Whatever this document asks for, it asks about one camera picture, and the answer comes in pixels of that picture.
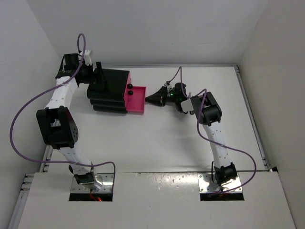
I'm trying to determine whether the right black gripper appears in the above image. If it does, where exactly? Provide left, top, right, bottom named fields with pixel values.
left=149, top=86, right=179, bottom=106

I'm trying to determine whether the black drawer cabinet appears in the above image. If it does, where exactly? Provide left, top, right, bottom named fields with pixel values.
left=87, top=69, right=130, bottom=114

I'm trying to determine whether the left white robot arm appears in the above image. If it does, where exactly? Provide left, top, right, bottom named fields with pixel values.
left=36, top=50, right=103, bottom=192

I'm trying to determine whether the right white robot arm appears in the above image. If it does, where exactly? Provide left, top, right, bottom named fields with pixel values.
left=145, top=83, right=237, bottom=186

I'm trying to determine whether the pink top drawer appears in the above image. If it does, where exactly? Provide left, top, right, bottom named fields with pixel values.
left=125, top=72, right=133, bottom=93

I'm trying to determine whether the pink middle drawer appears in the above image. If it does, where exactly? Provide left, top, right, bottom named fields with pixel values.
left=124, top=89, right=133, bottom=99

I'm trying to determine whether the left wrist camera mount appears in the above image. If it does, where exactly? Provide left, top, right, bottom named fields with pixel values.
left=79, top=49, right=92, bottom=66

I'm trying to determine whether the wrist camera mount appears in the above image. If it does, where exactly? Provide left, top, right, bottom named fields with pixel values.
left=79, top=49, right=92, bottom=66
left=181, top=98, right=194, bottom=115

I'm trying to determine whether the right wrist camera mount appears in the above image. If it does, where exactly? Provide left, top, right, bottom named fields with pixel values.
left=181, top=98, right=194, bottom=115

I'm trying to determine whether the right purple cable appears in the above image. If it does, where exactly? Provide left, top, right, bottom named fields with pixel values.
left=166, top=66, right=257, bottom=194

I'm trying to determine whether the purple cable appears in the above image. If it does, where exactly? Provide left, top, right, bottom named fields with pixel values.
left=166, top=66, right=257, bottom=194
left=9, top=33, right=117, bottom=189

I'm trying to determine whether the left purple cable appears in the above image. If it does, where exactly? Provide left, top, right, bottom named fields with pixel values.
left=9, top=33, right=117, bottom=189

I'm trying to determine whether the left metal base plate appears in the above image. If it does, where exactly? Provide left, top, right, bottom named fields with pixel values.
left=70, top=173, right=114, bottom=194

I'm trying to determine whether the metal base plate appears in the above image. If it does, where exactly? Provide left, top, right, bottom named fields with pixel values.
left=197, top=172, right=243, bottom=194
left=70, top=173, right=114, bottom=194

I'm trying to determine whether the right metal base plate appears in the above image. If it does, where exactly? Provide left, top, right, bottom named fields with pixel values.
left=197, top=172, right=243, bottom=194

